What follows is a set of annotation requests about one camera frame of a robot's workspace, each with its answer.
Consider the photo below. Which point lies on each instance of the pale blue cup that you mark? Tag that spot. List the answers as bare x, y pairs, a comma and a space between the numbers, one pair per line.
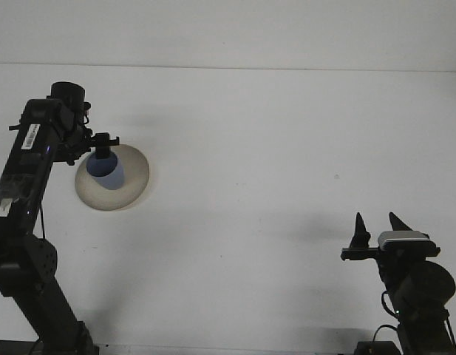
111, 177

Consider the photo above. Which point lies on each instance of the pale round plate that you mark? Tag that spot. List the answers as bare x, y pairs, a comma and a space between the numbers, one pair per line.
131, 185

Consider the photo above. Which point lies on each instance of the grey camera box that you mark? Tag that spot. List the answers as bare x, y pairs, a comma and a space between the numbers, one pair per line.
405, 242

